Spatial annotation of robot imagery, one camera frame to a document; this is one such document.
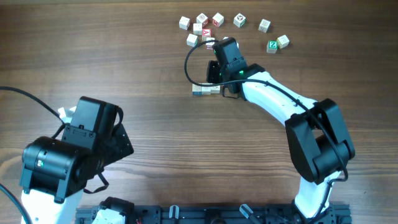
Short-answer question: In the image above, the white block leaf picture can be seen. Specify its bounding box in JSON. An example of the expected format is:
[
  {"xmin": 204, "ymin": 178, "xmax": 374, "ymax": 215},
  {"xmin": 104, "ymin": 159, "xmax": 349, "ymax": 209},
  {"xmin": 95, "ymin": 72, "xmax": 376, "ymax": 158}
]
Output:
[{"xmin": 210, "ymin": 85, "xmax": 220, "ymax": 94}]

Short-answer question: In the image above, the white block blue side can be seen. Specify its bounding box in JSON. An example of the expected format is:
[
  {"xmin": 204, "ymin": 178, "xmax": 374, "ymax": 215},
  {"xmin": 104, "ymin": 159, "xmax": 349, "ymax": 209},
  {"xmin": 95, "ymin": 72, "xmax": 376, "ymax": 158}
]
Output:
[{"xmin": 192, "ymin": 84, "xmax": 202, "ymax": 96}]

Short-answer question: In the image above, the green letter Z block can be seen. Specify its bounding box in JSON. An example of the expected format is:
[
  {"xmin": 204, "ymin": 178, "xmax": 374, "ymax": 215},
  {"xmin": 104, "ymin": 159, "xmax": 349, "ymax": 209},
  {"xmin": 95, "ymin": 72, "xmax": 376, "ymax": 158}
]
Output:
[{"xmin": 267, "ymin": 40, "xmax": 278, "ymax": 54}]

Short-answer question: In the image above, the white block plain picture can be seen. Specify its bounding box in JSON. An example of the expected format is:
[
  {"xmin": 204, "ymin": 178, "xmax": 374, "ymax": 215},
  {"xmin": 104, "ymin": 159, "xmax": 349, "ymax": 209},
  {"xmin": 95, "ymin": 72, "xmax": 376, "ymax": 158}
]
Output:
[{"xmin": 258, "ymin": 19, "xmax": 271, "ymax": 33}]

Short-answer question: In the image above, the white block green side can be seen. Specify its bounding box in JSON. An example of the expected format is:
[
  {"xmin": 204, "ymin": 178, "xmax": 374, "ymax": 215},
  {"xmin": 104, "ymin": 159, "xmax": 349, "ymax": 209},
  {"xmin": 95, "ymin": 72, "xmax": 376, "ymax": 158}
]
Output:
[{"xmin": 201, "ymin": 83, "xmax": 211, "ymax": 95}]

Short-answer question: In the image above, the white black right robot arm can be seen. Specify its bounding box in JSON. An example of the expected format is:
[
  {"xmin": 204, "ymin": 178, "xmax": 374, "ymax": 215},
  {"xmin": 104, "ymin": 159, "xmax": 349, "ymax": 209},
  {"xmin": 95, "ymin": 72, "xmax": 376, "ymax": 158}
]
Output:
[{"xmin": 207, "ymin": 37, "xmax": 355, "ymax": 223}]

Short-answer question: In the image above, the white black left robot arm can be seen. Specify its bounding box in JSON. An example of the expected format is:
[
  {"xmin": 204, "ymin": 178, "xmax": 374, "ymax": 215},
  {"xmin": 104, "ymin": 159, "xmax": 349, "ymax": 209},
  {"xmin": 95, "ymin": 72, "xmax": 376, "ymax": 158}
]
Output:
[{"xmin": 20, "ymin": 96, "xmax": 134, "ymax": 223}]

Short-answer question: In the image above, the white block red number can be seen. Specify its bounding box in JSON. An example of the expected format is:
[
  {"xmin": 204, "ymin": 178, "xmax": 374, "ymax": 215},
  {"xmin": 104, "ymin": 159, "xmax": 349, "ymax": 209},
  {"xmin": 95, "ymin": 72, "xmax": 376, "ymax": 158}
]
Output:
[{"xmin": 205, "ymin": 37, "xmax": 215, "ymax": 50}]

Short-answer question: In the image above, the red letter A block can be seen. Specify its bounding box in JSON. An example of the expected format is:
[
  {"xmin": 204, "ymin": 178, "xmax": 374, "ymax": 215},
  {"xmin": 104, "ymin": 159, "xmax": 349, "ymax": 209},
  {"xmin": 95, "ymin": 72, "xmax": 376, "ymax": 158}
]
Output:
[{"xmin": 201, "ymin": 29, "xmax": 211, "ymax": 41}]

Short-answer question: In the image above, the white block green edge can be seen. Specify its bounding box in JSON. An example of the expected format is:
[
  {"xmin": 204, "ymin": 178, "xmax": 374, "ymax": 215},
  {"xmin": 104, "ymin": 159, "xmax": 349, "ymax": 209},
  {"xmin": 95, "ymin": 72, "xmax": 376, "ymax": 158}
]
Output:
[{"xmin": 187, "ymin": 34, "xmax": 198, "ymax": 47}]

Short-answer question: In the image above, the white block green panda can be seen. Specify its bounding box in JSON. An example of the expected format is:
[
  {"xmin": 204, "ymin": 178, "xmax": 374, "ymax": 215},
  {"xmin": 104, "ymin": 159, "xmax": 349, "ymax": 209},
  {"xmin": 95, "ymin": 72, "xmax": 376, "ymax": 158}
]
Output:
[{"xmin": 233, "ymin": 13, "xmax": 246, "ymax": 27}]

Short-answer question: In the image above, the white block red letter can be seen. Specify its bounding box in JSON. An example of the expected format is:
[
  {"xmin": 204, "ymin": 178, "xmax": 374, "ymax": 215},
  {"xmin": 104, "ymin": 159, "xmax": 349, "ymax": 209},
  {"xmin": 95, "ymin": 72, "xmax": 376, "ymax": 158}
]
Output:
[{"xmin": 212, "ymin": 12, "xmax": 224, "ymax": 27}]

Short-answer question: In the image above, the plain white wooden block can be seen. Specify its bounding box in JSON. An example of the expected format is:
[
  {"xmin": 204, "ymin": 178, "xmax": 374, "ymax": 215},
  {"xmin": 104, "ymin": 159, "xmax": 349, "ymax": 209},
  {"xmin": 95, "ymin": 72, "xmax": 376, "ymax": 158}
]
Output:
[{"xmin": 193, "ymin": 23, "xmax": 203, "ymax": 35}]

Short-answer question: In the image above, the white block red picture top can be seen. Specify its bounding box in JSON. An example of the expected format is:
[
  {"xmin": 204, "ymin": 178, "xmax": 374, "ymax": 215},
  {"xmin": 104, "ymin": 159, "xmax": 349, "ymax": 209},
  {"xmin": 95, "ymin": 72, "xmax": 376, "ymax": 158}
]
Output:
[{"xmin": 196, "ymin": 13, "xmax": 208, "ymax": 27}]

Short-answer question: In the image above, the white block yellow side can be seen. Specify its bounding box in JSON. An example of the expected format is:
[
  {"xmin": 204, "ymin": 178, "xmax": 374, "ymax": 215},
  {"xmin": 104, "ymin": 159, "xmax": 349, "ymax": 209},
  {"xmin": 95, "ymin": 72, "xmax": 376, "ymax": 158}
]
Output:
[{"xmin": 277, "ymin": 35, "xmax": 290, "ymax": 49}]

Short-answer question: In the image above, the white block far left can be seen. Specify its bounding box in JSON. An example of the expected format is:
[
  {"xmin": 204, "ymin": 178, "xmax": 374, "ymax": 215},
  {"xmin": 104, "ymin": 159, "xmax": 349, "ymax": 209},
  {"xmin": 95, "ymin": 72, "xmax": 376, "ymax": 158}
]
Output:
[{"xmin": 178, "ymin": 16, "xmax": 190, "ymax": 30}]

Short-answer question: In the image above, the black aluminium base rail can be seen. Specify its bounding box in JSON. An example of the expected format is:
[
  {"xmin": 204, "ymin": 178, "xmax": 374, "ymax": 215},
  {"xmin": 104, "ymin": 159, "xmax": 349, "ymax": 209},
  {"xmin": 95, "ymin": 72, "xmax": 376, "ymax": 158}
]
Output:
[{"xmin": 75, "ymin": 196, "xmax": 353, "ymax": 224}]

